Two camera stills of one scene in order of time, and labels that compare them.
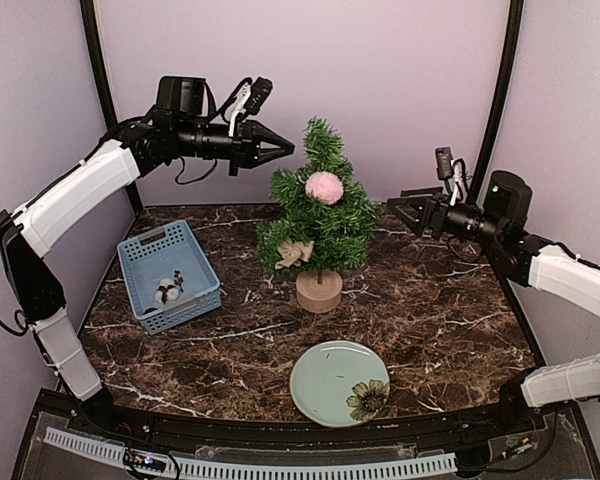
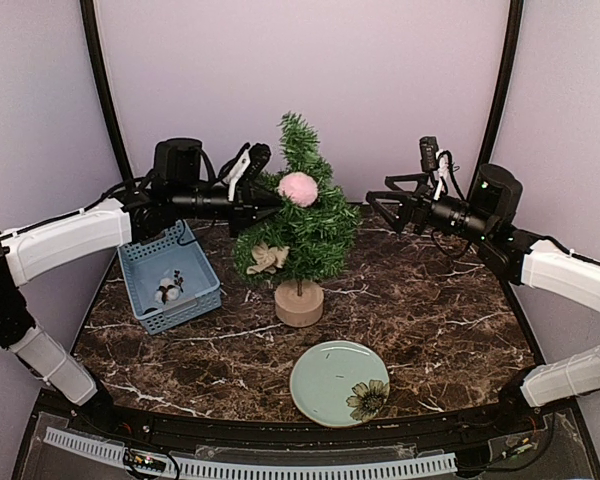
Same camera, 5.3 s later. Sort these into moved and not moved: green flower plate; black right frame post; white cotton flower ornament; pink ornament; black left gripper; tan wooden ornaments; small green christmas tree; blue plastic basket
Moved: small green christmas tree; black left gripper; tan wooden ornaments; pink ornament
Not moved: black right frame post; blue plastic basket; white cotton flower ornament; green flower plate
